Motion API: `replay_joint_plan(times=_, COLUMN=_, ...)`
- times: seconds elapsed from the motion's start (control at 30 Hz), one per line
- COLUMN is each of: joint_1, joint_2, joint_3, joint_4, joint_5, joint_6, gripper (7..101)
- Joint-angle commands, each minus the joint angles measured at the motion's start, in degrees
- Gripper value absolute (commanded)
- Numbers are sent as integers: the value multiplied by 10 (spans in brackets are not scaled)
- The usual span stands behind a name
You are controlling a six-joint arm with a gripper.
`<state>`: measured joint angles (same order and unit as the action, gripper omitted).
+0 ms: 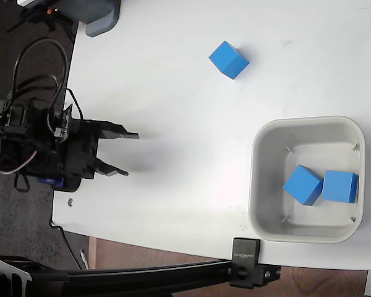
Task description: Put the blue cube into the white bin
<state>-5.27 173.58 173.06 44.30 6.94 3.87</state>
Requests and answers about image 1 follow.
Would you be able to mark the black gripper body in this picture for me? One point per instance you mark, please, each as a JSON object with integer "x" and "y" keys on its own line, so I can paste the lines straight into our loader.
{"x": 82, "y": 148}

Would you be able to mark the blue cube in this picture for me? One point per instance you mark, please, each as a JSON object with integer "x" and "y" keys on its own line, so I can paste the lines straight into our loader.
{"x": 340, "y": 185}
{"x": 228, "y": 60}
{"x": 301, "y": 184}

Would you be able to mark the black six-joint robot arm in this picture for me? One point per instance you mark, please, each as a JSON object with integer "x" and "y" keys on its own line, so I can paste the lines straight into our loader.
{"x": 28, "y": 145}

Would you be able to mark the white square tray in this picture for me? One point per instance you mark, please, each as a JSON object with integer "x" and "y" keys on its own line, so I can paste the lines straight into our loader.
{"x": 267, "y": 173}

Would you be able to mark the small metal nut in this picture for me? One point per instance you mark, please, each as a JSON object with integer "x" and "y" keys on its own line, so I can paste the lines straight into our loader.
{"x": 70, "y": 202}

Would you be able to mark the gray-blue stand base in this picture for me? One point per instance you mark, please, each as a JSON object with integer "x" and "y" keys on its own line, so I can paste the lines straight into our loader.
{"x": 96, "y": 15}

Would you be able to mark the dark device with orange light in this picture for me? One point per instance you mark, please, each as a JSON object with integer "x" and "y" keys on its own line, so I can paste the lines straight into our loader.
{"x": 46, "y": 17}

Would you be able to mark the black table clamp with print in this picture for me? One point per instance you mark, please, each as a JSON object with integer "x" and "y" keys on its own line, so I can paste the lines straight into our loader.
{"x": 244, "y": 263}

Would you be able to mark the gripper camera circuit board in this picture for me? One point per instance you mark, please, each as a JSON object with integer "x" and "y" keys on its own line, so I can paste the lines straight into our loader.
{"x": 63, "y": 125}

